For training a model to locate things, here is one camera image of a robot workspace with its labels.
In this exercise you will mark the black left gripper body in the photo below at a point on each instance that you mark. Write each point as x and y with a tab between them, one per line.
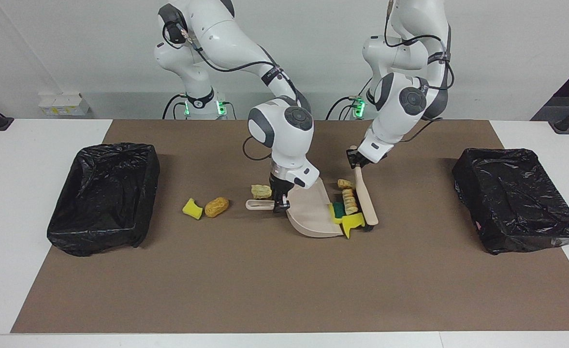
357	155

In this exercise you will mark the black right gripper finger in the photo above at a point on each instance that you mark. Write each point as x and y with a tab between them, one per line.
278	203
287	201

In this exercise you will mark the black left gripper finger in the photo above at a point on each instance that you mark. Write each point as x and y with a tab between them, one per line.
352	163

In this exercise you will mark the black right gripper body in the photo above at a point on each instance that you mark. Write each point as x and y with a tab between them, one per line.
280	187

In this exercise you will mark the pale flaky pastry piece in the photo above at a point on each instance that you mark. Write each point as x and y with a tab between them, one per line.
345	184
261	192

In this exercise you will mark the beige plastic dustpan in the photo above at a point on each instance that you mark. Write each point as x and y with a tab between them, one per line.
313	212

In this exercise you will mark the beige brush with black bristles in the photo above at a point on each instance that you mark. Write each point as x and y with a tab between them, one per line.
366	198

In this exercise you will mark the striped croissant piece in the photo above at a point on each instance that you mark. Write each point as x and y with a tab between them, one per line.
349	202

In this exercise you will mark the green and yellow sponge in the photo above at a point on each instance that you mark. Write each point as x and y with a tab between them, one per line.
337	209

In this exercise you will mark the large yellow sponge piece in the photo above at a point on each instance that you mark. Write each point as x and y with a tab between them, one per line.
353	222

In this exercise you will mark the brown bread roll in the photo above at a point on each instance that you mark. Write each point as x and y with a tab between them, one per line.
216	207

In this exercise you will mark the small yellow sponge piece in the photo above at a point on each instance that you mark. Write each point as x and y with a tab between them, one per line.
192	209

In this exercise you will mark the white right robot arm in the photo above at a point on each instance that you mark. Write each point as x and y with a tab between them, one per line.
284	135

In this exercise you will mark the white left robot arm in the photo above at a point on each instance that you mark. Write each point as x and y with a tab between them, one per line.
400	106

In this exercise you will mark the black bag lined bin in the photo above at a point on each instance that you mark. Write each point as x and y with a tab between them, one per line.
511	198
105	193

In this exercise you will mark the brown table mat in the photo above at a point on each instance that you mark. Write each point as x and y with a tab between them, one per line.
216	290

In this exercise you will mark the white wall socket box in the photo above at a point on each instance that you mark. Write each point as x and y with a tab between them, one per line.
62	104

